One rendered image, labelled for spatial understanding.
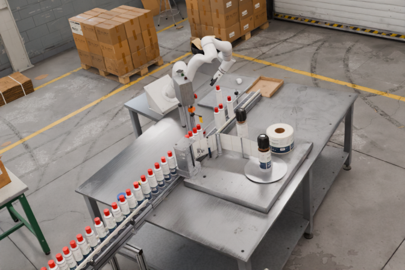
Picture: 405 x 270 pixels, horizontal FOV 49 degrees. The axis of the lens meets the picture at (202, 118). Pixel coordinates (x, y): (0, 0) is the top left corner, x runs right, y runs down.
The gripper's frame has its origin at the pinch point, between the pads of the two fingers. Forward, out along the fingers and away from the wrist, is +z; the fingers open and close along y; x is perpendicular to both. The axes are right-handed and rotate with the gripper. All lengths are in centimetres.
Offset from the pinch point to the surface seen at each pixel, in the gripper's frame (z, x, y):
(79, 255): 58, 31, -203
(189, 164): 12, -3, -124
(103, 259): 62, 16, -192
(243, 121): -23, -23, -85
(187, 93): -17, 25, -92
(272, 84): -29, -51, 19
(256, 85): -17.9, -39.9, 19.2
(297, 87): -44, -69, 11
